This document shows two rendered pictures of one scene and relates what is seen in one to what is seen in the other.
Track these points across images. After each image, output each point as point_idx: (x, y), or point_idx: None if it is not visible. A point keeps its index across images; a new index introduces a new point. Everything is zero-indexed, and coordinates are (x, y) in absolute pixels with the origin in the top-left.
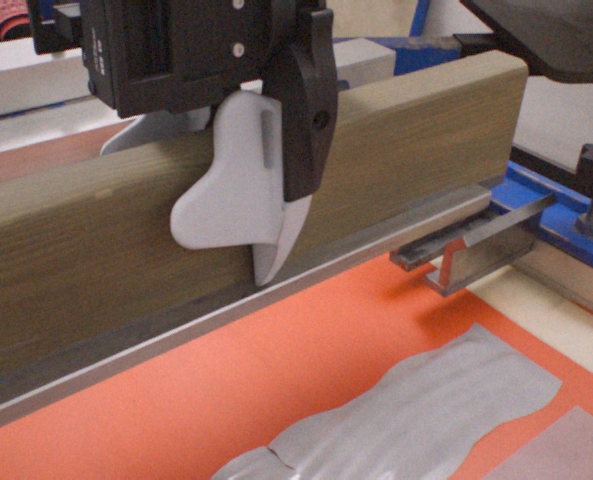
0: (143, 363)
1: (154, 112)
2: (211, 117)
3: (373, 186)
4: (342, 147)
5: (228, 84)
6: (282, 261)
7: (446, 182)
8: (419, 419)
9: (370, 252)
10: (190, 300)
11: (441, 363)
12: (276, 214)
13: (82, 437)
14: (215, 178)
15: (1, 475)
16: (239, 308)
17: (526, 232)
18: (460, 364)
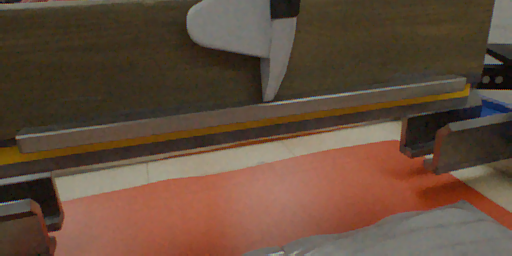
0: (222, 189)
1: None
2: None
3: (363, 52)
4: (334, 13)
5: None
6: (277, 77)
7: (427, 67)
8: (401, 249)
9: (357, 98)
10: (214, 103)
11: (427, 217)
12: (267, 32)
13: (170, 219)
14: None
15: (118, 229)
16: (246, 111)
17: (508, 138)
18: (444, 221)
